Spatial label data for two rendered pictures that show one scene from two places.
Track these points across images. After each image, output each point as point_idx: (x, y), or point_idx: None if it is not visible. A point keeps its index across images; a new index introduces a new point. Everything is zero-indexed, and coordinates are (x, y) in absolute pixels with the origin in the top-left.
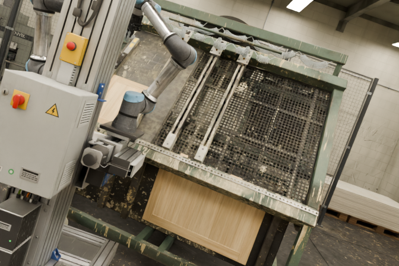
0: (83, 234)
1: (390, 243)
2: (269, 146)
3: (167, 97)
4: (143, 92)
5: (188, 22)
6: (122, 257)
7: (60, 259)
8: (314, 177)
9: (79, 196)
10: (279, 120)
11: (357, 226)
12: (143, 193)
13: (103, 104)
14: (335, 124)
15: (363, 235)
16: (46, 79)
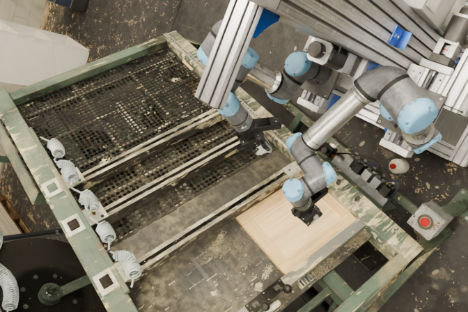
0: (374, 116)
1: (26, 193)
2: (149, 92)
3: (221, 196)
4: (281, 76)
5: (104, 254)
6: (336, 135)
7: None
8: (139, 51)
9: (370, 271)
10: (111, 107)
11: (32, 230)
12: None
13: (322, 225)
14: (65, 72)
15: (42, 209)
16: None
